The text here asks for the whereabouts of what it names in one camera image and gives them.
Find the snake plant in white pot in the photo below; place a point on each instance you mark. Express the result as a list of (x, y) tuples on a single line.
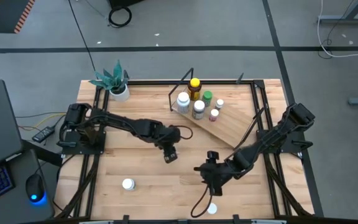
[(121, 93)]

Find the amber bottle yellow cap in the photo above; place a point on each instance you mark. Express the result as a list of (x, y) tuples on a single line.
[(194, 84)]

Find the tiny white cap bottle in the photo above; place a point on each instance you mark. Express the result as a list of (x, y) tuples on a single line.
[(219, 102)]

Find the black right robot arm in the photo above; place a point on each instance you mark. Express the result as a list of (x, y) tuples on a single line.
[(269, 140)]

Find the green bottle green cap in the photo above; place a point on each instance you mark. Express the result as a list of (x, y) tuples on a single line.
[(207, 95)]

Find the orange bottle white cap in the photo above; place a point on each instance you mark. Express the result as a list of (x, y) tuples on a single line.
[(213, 209)]

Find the pink bottle white cap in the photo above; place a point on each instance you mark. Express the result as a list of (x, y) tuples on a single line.
[(214, 112)]

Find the black power adapter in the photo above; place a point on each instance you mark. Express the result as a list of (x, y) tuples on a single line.
[(43, 133)]

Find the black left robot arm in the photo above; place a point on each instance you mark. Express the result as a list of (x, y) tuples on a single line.
[(120, 121)]

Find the wide brown bottle white cap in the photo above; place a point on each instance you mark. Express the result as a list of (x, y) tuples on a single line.
[(199, 105)]

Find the wooden shelf black metal frame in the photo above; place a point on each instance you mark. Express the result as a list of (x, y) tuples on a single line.
[(228, 127)]

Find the large white pill bottle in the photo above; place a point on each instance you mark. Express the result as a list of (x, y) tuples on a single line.
[(183, 99)]

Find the black aluminium table frame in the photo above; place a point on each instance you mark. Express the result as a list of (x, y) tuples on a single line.
[(154, 82)]

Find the slim white pill bottle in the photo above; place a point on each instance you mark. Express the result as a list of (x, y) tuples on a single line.
[(128, 183)]

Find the black computer mouse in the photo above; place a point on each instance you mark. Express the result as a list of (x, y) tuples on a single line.
[(35, 186)]

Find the black lower desk surface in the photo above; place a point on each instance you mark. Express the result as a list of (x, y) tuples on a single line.
[(14, 211)]

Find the grey metal desk leg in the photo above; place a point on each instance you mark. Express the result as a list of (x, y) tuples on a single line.
[(343, 19)]

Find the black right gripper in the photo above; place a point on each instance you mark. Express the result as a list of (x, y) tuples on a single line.
[(217, 172)]

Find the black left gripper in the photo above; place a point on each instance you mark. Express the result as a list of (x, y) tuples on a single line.
[(169, 138)]

